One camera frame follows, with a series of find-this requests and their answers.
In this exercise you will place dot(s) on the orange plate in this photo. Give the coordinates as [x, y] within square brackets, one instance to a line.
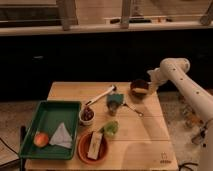
[83, 147]

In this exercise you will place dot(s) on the purple bowl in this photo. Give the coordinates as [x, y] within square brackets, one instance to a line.
[139, 88]

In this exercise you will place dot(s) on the white spatula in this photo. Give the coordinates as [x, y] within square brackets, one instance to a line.
[93, 100]

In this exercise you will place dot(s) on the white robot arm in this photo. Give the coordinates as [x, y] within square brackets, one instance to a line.
[175, 70]

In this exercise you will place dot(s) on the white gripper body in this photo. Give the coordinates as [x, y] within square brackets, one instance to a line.
[156, 80]

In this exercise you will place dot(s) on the green pear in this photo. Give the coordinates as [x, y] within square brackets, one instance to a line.
[110, 128]

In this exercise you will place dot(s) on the white rectangular block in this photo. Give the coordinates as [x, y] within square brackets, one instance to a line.
[94, 145]

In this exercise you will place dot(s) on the metal spoon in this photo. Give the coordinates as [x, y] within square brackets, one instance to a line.
[140, 114]

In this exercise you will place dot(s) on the green plastic tray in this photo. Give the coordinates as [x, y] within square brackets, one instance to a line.
[47, 118]

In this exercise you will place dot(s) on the red orange apple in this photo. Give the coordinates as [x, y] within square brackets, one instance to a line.
[41, 139]

